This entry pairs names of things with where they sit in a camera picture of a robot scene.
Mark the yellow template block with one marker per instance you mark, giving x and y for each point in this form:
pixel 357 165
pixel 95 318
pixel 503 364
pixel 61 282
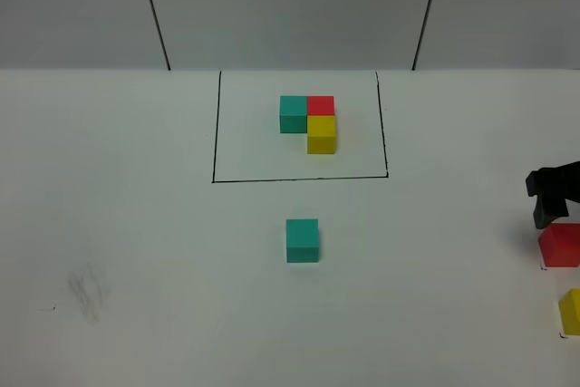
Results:
pixel 321 134

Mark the red template block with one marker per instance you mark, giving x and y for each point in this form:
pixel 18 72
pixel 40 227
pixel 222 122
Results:
pixel 320 105

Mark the green template block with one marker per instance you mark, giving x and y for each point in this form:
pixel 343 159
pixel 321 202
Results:
pixel 293 114

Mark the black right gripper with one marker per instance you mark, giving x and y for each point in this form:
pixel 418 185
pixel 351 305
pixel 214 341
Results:
pixel 553 186

